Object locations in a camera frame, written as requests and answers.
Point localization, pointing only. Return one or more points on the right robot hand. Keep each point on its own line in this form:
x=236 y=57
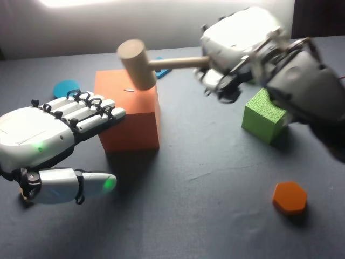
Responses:
x=237 y=35

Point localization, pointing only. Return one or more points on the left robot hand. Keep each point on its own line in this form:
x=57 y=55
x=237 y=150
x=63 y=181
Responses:
x=29 y=135

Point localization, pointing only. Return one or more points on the large orange foam block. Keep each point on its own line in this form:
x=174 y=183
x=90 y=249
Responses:
x=129 y=129

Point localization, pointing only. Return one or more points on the wooden mallet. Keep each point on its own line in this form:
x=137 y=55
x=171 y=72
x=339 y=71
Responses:
x=137 y=67

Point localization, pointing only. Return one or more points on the blue round disc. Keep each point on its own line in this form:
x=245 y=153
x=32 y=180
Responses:
x=64 y=87

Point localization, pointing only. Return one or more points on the blue square four-hole block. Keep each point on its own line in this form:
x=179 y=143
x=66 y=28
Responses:
x=163 y=72

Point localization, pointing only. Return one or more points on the orange hexagon piece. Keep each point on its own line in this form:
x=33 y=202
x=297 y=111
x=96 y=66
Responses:
x=289 y=198

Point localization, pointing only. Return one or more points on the green textured foam cube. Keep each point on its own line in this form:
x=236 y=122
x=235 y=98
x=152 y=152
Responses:
x=261 y=121

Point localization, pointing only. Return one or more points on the grey table cloth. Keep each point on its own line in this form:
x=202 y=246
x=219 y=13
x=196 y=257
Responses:
x=188 y=215

